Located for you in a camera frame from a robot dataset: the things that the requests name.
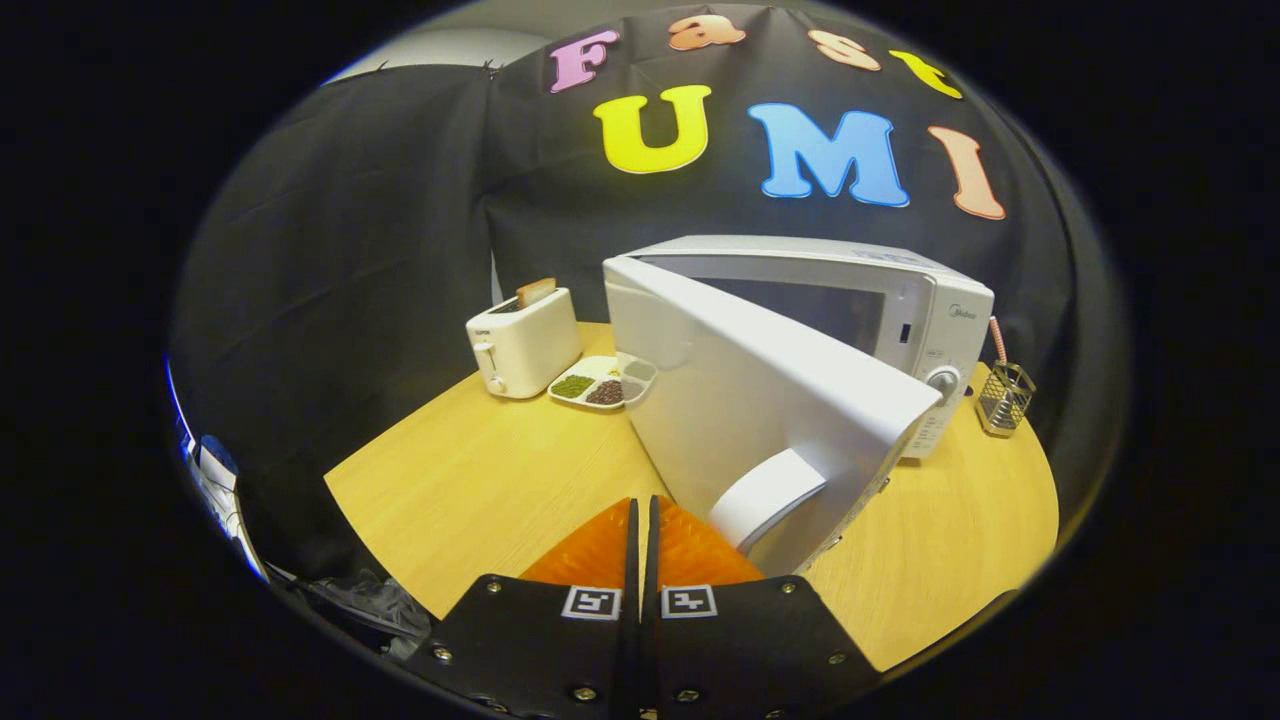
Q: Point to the crumpled clear plastic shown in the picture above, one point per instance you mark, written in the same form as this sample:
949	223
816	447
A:
370	605

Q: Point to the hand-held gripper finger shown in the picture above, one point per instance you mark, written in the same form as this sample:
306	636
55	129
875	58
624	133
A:
651	650
630	650

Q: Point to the white microwave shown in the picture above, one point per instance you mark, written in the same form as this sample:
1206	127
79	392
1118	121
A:
750	400

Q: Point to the white divided bean dish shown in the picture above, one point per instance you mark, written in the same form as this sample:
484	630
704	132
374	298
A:
585	385

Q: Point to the white toaster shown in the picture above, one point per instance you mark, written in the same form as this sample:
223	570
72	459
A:
525	345

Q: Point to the pink striped straw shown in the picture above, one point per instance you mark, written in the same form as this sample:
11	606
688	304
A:
997	340

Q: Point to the white plastic object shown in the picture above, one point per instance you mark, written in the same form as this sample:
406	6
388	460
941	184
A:
215	470

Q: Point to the toast slice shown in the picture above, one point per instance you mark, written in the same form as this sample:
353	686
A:
536	291

